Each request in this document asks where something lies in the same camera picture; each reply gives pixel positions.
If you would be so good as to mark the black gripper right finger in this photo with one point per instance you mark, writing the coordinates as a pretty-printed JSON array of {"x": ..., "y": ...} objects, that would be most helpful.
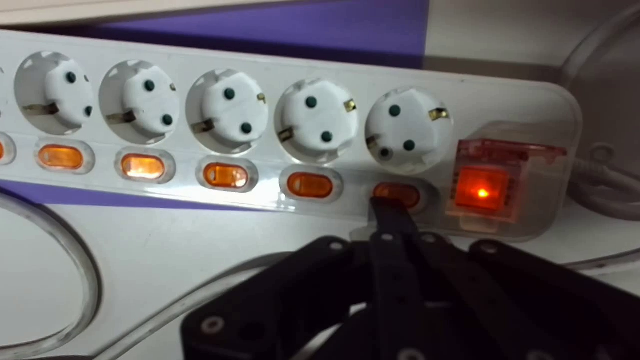
[{"x": 506, "y": 301}]

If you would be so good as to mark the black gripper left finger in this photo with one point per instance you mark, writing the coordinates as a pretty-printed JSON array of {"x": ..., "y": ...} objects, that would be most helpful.
[{"x": 313, "y": 292}]

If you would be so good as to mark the white multi-socket power strip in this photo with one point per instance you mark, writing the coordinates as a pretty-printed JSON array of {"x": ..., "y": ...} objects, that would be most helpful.
[{"x": 266, "y": 181}]

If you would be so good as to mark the light wooden frame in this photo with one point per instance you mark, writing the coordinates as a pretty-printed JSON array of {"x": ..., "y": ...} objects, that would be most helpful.
[{"x": 100, "y": 9}]

